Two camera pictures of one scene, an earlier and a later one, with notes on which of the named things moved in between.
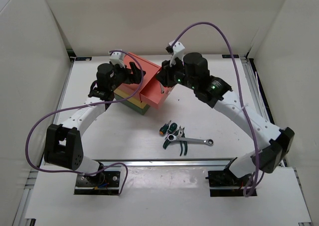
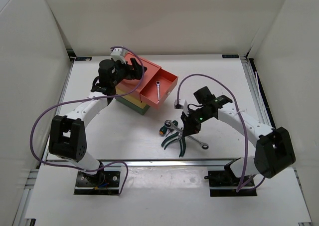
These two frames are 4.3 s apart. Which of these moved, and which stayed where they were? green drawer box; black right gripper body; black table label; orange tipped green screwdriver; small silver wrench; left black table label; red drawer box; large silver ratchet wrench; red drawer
Moved: black right gripper body; large silver ratchet wrench; small silver wrench
Stayed: black table label; red drawer; left black table label; orange tipped green screwdriver; red drawer box; green drawer box
